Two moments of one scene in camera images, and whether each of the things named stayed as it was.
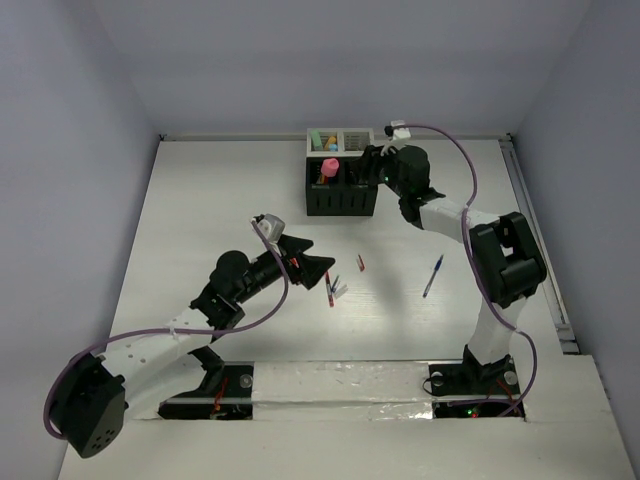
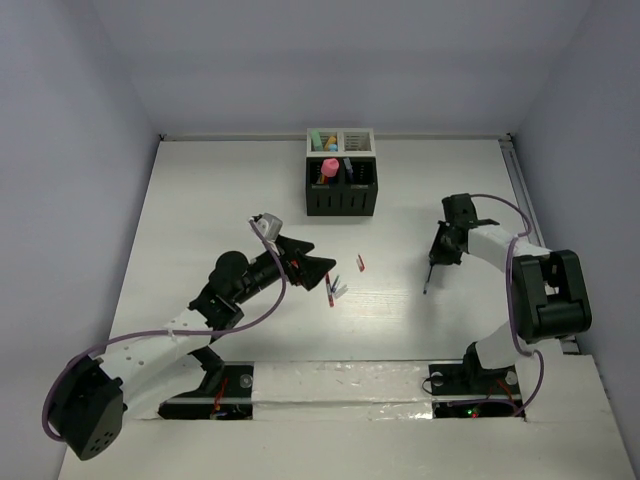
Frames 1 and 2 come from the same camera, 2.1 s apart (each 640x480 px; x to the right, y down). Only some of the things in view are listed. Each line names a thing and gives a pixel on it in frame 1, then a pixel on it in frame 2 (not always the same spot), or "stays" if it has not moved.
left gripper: x=307 y=268 stays
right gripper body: x=384 y=167 to x=441 y=249
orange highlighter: x=331 y=140 stays
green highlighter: x=316 y=139 stays
